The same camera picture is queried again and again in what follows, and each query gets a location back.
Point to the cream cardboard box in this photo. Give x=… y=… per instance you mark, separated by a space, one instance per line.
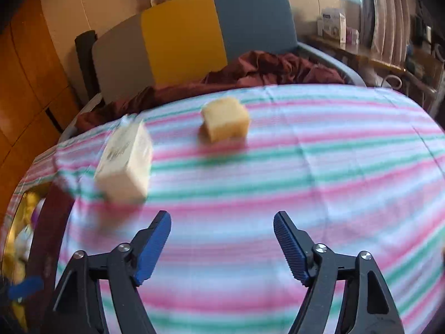
x=125 y=167

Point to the wooden ledge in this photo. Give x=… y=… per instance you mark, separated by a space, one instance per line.
x=365 y=54

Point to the striped beige curtain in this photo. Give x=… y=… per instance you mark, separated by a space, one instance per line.
x=386 y=14

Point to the small pink box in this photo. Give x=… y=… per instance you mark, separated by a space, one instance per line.
x=353 y=36

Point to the yellow sponge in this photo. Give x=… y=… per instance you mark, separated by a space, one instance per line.
x=226 y=120

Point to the white printed box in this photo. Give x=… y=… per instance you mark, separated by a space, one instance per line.
x=332 y=24

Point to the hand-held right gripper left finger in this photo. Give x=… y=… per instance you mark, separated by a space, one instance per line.
x=154 y=250

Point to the purple cloth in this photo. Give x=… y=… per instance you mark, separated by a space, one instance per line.
x=35 y=221

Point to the wooden wardrobe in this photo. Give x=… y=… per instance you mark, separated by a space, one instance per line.
x=27 y=94

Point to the striped tablecloth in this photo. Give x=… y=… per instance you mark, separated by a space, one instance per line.
x=278 y=167

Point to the cluttered shelf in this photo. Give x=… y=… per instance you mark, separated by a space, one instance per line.
x=427 y=59

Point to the maroon cloth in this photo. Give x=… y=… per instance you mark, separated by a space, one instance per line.
x=264 y=68

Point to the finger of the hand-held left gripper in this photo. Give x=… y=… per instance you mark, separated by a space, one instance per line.
x=26 y=287

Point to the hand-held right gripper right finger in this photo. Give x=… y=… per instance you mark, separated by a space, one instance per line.
x=290 y=250

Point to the grey yellow blue sofa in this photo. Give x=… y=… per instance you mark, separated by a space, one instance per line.
x=180 y=41

